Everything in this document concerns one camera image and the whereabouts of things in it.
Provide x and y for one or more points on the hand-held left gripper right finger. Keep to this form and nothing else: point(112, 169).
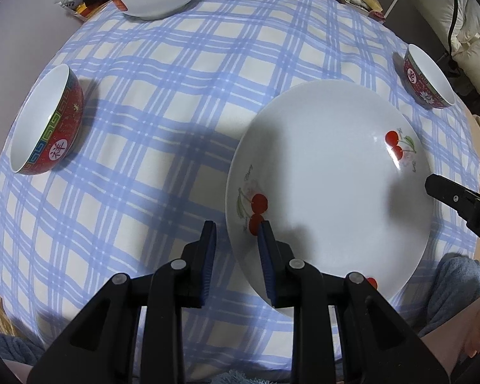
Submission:
point(266, 264)

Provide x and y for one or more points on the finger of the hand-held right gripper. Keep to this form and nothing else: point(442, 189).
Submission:
point(448, 192)

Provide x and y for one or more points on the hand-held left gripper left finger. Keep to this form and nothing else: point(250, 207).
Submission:
point(211, 256)

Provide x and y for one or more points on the white cherry plate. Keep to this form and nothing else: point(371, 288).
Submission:
point(324, 188)

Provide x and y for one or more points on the red and grey patterned bowl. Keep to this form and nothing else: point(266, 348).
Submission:
point(432, 72)

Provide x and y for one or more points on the small red patterned bowl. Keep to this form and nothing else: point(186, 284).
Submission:
point(64, 136)

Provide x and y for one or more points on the person's right forearm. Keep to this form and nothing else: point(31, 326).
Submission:
point(444, 344)

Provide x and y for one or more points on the blue checked bedsheet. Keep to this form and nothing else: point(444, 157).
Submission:
point(144, 88)

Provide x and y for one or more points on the white recliner chair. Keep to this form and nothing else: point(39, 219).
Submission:
point(432, 0)

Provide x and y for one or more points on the yellow package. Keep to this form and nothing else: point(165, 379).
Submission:
point(84, 11)

